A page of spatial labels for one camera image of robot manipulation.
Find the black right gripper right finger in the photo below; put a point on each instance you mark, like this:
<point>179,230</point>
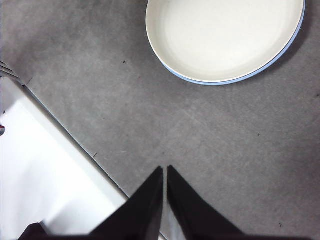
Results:
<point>195,215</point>

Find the blue round plate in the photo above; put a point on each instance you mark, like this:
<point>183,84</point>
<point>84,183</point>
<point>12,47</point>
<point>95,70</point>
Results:
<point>217,83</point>

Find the white round plate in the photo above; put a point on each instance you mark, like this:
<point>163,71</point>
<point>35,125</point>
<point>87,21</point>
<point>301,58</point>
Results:
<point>220,37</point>

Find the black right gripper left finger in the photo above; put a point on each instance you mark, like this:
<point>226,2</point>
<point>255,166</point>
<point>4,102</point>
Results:
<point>140,215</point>

